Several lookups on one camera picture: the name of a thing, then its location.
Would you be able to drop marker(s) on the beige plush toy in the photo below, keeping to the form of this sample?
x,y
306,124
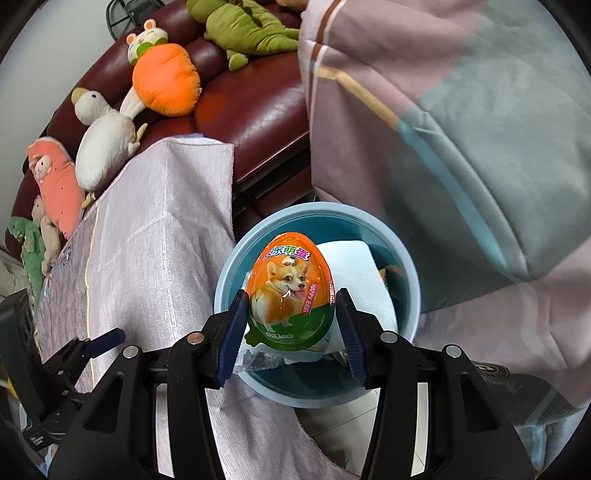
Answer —
x,y
46,230

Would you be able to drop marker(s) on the grey purple tablecloth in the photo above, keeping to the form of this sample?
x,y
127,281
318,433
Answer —
x,y
152,258

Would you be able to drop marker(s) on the white duck plush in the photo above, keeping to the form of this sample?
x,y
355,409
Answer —
x,y
104,147

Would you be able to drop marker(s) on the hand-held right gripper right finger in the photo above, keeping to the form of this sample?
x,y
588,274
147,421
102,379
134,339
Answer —
x,y
352,337

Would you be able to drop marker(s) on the orange carrot rabbit plush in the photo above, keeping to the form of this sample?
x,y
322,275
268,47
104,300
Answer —
x,y
164,81

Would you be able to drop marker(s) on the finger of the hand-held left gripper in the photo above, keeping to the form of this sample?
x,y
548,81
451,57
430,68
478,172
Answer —
x,y
104,340

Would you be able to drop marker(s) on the black metal frame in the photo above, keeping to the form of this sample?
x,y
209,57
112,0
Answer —
x,y
134,7

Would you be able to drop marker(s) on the orange egg toy package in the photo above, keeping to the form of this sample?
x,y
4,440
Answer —
x,y
286,286

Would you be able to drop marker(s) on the white paper napkin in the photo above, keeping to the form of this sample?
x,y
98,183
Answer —
x,y
360,277

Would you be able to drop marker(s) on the teal plastic bucket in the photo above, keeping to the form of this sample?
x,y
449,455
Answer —
x,y
300,394

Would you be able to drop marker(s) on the plaid blanket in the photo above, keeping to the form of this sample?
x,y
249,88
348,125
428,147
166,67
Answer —
x,y
438,115

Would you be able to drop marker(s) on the olive green dinosaur plush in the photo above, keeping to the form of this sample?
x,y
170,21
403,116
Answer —
x,y
249,32

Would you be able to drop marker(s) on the bright green dinosaur plush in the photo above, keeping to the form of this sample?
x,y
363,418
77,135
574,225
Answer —
x,y
27,254

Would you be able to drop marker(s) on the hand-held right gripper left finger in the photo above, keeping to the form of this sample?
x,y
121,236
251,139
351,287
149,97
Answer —
x,y
232,337

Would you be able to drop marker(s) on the dark red leather sofa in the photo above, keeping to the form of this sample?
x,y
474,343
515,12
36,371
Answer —
x,y
258,115

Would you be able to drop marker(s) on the pink carrot plush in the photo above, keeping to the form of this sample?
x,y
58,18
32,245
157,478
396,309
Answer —
x,y
55,189

